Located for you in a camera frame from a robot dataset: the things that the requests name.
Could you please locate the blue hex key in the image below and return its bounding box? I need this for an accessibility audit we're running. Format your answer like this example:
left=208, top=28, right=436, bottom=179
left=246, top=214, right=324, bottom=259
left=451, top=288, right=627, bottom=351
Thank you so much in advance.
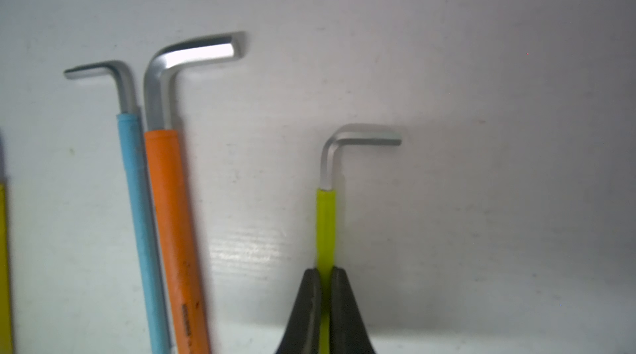
left=64, top=60, right=172, bottom=353

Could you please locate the lime green hex key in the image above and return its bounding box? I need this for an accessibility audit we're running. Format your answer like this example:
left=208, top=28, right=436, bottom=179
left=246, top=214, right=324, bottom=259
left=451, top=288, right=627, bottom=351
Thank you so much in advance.
left=316, top=126, right=402, bottom=353

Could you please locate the yellow hex key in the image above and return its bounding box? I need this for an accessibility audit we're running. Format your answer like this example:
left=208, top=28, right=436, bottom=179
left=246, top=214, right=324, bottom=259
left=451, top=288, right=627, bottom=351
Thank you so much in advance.
left=1, top=184, right=13, bottom=354

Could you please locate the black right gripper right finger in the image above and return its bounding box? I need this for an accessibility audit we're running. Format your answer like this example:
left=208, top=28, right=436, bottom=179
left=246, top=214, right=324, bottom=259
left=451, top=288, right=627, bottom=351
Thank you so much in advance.
left=330, top=267, right=376, bottom=354

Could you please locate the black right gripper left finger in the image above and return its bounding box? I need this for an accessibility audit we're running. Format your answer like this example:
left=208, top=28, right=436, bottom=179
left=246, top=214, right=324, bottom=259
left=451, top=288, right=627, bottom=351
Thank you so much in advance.
left=276, top=268, right=322, bottom=354

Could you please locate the orange hex key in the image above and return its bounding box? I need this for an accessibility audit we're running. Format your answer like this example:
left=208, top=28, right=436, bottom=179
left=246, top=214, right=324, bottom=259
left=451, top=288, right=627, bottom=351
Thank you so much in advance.
left=143, top=34, right=239, bottom=353

